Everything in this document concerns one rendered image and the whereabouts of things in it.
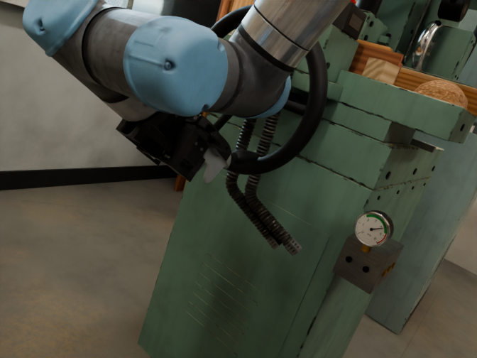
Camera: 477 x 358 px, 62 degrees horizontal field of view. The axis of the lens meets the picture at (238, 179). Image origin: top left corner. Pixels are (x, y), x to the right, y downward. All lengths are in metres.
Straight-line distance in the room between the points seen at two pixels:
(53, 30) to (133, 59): 0.09
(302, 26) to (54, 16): 0.22
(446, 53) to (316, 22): 0.72
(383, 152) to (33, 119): 1.55
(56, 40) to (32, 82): 1.52
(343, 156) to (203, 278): 0.47
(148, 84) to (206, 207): 0.70
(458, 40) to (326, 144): 0.44
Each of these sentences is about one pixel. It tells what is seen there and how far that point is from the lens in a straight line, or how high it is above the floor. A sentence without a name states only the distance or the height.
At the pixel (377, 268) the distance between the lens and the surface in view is 0.78.
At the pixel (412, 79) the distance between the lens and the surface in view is 0.95.
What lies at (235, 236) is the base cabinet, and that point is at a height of 0.47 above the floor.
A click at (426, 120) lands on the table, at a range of 0.77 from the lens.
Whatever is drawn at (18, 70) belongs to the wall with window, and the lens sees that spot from 1.88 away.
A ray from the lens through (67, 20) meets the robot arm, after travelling 0.40.
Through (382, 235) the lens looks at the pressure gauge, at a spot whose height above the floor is 0.66.
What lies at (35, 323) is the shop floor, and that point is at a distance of 1.32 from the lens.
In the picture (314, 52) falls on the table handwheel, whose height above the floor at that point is 0.90.
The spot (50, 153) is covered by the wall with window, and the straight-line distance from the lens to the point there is 2.07.
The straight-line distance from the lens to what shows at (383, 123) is 0.79.
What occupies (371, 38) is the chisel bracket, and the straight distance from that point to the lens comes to 1.01.
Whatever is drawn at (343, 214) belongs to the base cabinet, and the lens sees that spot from 0.82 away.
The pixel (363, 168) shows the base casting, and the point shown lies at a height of 0.74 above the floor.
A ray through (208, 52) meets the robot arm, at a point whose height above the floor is 0.86.
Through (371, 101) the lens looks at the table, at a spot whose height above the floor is 0.86.
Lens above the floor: 0.86
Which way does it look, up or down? 16 degrees down
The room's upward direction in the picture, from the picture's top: 19 degrees clockwise
